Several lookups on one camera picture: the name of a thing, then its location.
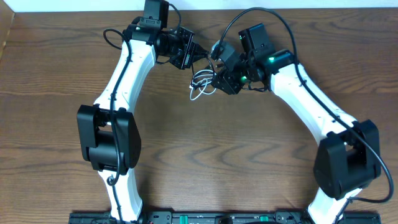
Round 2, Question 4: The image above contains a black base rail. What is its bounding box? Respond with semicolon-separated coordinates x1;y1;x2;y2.
68;210;382;224

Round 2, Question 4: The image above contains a black USB cable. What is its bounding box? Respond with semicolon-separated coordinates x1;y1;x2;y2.
190;49;224;90

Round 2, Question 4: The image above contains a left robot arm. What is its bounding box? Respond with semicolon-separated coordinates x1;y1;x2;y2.
71;0;208;223

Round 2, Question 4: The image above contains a white USB cable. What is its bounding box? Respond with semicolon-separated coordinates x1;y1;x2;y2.
189;68;218;101

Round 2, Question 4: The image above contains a wooden panel at left edge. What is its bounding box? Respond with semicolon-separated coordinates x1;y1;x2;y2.
0;0;15;57

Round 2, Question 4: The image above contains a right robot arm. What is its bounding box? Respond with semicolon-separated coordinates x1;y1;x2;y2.
211;24;382;223

